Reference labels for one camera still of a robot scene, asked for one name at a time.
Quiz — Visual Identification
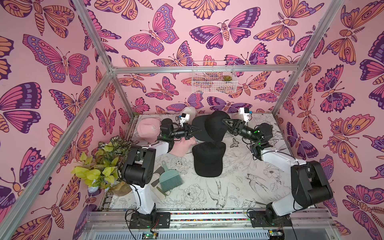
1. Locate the teal hand brush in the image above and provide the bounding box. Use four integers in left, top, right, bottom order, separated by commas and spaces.
159, 161, 184, 192

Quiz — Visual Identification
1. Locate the cream cap rear left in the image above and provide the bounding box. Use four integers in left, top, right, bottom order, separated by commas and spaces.
182, 107, 197, 120

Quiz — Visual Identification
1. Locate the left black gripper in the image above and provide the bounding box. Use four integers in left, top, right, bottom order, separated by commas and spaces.
169, 125, 201, 142

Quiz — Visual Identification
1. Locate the plain black cap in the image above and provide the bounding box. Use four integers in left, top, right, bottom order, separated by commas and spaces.
192, 142, 227, 178

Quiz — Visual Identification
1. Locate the small succulent in basket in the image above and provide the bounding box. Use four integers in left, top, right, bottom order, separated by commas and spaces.
222, 75, 233, 82

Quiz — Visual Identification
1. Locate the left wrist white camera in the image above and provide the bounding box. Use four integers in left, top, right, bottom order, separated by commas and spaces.
178, 113, 190, 127

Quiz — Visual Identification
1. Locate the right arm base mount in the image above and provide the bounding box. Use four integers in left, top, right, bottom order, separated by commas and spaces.
247, 210, 293, 228

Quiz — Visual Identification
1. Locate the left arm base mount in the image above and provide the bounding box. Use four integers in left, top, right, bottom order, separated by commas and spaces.
129, 212, 171, 229

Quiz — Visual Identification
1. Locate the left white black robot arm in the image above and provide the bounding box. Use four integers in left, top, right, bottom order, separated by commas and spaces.
120, 118, 201, 217

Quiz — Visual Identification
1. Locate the wrist white camera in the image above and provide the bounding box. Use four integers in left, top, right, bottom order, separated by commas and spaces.
239, 107, 253, 123
178, 113, 190, 127

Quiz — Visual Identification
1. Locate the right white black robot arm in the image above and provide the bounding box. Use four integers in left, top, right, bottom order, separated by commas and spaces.
222, 119, 334, 222

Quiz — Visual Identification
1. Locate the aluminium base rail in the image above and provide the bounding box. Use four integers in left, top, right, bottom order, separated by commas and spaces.
80, 209, 342, 240

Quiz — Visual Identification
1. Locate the plain pink cap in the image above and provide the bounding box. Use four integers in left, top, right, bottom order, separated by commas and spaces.
169, 137, 197, 157

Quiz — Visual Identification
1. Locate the pink cap with logo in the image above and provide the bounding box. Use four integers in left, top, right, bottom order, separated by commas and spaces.
137, 118, 161, 144

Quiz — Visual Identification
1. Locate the aluminium frame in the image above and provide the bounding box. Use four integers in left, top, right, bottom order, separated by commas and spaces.
1, 1, 344, 240

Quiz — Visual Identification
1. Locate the clear plastic dustpan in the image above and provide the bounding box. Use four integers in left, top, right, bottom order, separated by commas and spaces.
150, 167, 171, 201

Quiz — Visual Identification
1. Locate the potted green plant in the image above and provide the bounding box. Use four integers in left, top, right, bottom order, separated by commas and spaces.
72, 136, 134, 196

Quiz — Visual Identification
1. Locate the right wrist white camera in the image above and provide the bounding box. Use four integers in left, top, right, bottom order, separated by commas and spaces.
239, 107, 253, 123

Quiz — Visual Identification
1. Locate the white wire basket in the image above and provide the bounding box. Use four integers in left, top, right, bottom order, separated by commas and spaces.
190, 65, 238, 95

